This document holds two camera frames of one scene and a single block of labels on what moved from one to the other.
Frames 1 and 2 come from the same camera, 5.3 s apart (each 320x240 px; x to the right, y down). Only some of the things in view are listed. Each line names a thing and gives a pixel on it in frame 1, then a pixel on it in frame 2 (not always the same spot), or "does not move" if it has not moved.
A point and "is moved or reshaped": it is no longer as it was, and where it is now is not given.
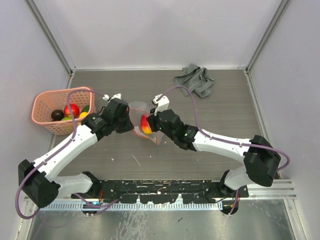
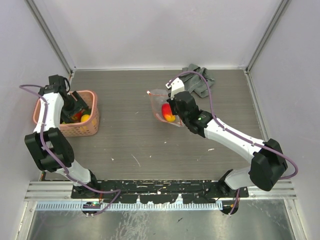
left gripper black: x=128 y=126 to x=79 y=106
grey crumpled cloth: x=197 y=79 does not move
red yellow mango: x=145 y=125 is moved or reshaped
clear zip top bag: x=137 y=109 is moved or reshaped
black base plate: x=202 y=191 does not move
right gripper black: x=152 y=119 to x=171 y=102
